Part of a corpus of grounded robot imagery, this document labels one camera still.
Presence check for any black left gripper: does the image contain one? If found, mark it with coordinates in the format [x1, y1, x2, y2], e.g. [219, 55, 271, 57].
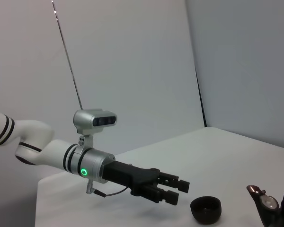
[101, 161, 190, 205]

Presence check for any black teacup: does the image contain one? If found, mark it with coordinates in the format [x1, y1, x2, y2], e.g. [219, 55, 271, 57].
[190, 195, 222, 224]

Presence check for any black teapot with handle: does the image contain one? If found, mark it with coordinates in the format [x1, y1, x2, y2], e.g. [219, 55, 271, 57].
[246, 171, 284, 227]

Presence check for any thin left gripper cable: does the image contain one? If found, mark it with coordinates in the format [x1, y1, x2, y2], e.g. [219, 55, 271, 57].
[86, 179, 131, 197]

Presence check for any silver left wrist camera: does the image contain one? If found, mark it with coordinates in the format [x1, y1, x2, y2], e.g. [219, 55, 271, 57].
[73, 108, 118, 155]

